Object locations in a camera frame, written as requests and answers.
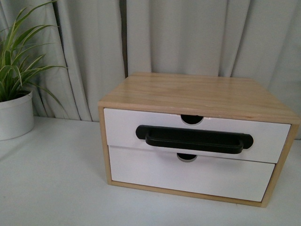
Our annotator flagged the grey curtain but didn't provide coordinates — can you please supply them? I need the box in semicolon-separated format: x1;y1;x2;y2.
0;0;301;141

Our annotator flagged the black drawer handle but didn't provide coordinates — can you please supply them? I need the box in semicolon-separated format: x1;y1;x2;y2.
135;125;253;154

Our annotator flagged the green spider plant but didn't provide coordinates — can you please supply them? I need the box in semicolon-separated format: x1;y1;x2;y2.
0;0;65;107

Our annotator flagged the white drawer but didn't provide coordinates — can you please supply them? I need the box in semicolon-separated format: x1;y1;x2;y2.
109;146;274;202
104;108;291;163

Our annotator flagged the white plant pot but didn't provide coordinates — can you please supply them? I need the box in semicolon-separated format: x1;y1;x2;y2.
0;92;34;141

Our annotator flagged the wooden drawer cabinet frame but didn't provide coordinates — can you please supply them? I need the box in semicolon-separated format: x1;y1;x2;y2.
98;73;301;207

